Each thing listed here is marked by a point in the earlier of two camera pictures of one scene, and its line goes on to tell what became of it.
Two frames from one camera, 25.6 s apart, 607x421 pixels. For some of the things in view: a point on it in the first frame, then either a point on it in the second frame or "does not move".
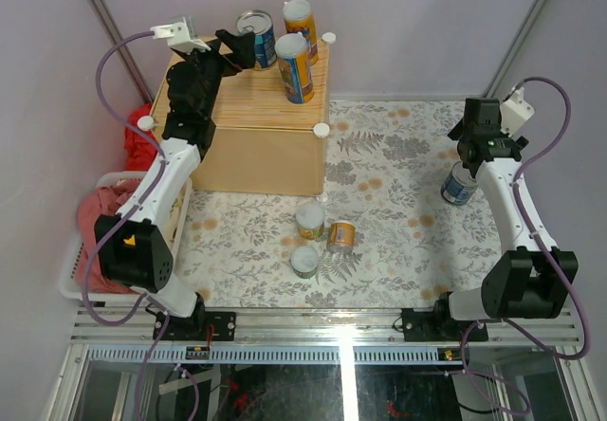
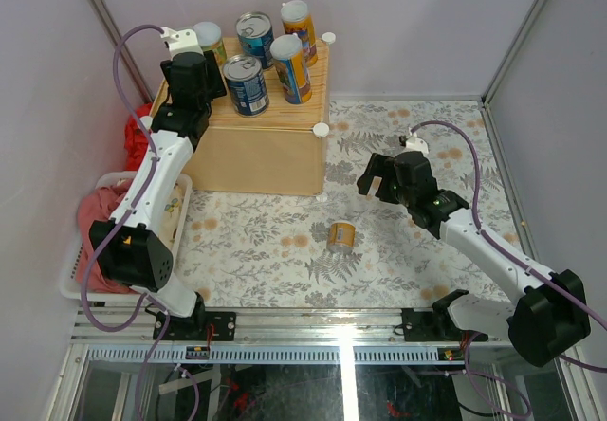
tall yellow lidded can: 299,17 does not move
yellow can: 340,237 does not move
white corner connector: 321,129 does not move
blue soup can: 260,23 does not move
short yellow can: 310,217 to 209,36
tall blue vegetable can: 292,52 does not move
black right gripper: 457,132 to 377,167
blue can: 459,185 to 247,83
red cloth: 143,151 does not move
